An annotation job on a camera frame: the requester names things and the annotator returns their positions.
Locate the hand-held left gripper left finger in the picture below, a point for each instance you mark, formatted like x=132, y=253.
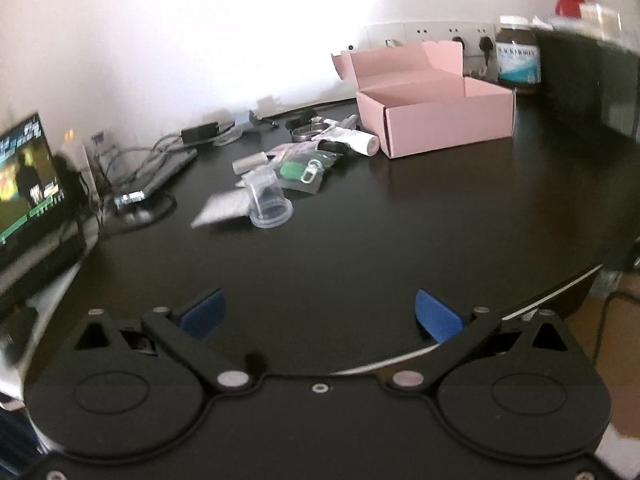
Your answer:
x=202, y=316

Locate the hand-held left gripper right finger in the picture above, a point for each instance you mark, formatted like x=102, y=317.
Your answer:
x=437, y=317

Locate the pink cardboard box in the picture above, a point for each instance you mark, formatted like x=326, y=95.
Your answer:
x=440, y=120

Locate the black desktop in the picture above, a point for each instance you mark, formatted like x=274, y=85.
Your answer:
x=350, y=230

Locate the silver foil packet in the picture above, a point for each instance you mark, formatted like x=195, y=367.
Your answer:
x=220, y=208

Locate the clear plastic cup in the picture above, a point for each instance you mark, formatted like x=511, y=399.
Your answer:
x=267, y=200

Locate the dark flat device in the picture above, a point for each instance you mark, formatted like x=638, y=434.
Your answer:
x=160, y=172

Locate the small grey cylinder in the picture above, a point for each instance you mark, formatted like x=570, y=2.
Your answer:
x=250, y=163

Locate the clear bag with green item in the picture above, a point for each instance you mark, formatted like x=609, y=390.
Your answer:
x=300, y=172

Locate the black power adapter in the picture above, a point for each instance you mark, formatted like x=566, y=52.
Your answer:
x=200, y=131

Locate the pale pink packet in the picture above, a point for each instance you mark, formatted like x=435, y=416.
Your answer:
x=292, y=148

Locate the white roll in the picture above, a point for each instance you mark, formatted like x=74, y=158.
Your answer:
x=355, y=141

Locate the white plastic bottle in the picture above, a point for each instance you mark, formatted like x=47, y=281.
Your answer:
x=77, y=160

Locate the grey-blue charger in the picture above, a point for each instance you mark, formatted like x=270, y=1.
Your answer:
x=245, y=120

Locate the small black item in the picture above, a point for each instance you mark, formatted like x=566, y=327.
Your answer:
x=331, y=145

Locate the computer monitor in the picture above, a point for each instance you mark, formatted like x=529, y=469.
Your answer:
x=25, y=180

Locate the brown supplement bottle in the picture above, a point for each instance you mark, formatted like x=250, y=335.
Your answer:
x=518, y=60

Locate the black cabinet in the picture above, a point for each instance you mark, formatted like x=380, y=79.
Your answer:
x=585, y=80

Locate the red vase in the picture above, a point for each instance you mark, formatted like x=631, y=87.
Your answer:
x=569, y=2

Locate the clear cotton swab box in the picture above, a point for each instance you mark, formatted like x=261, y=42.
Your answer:
x=602, y=17

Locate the white wall socket panel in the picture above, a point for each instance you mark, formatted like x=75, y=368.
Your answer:
x=430, y=32

